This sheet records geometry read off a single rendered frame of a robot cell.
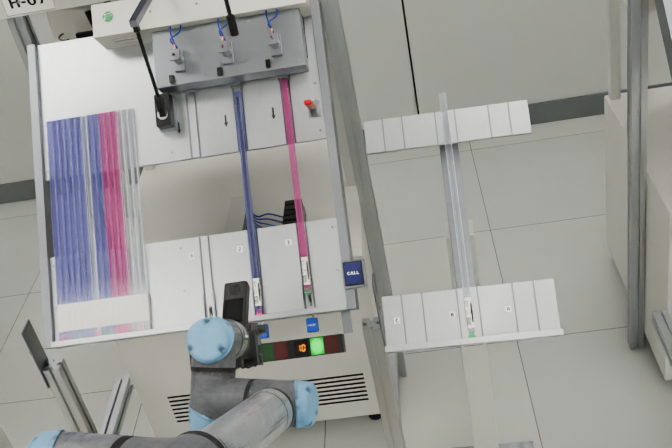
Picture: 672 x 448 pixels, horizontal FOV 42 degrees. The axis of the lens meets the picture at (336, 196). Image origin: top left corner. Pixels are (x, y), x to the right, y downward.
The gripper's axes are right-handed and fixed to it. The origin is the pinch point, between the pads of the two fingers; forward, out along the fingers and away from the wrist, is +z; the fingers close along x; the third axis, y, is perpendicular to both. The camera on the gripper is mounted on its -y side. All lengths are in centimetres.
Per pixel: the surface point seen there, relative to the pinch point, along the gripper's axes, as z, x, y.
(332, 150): 8.6, 20.1, -37.2
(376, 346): 20.0, 23.3, 6.0
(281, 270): 9.9, 5.6, -12.6
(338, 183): 8.6, 20.5, -29.7
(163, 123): 5, -16, -48
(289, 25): 4, 14, -66
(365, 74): 177, 20, -110
